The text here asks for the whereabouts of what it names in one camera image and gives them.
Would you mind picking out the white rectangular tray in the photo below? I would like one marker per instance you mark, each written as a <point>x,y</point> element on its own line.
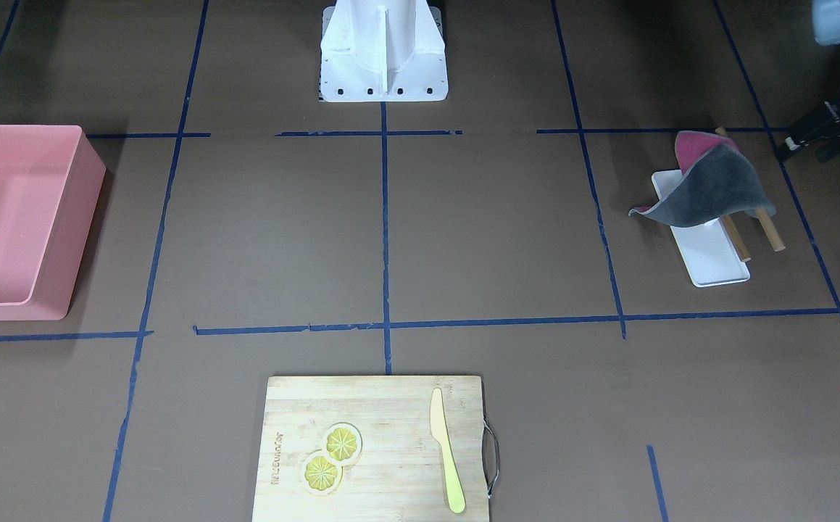
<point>709,255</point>

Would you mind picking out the yellow plastic knife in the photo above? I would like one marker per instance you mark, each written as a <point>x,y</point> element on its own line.
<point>438,426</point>

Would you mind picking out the rear lemon slice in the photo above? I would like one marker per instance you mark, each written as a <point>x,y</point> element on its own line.
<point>342,444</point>

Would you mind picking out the grey and pink cloth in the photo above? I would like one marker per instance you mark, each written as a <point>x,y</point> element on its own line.
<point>716,179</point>

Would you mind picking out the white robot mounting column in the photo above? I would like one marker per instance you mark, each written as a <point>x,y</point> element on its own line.
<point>383,51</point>

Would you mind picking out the lemon slice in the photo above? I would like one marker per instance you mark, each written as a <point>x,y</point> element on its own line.
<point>320,475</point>
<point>342,444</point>

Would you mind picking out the pink plastic bin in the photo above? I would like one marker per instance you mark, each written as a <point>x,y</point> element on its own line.
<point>50,180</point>

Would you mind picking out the bamboo cutting board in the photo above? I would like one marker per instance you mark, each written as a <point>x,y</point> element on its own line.
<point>399,475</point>

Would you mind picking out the front lemon slice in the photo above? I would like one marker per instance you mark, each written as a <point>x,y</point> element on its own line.
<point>320,475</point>

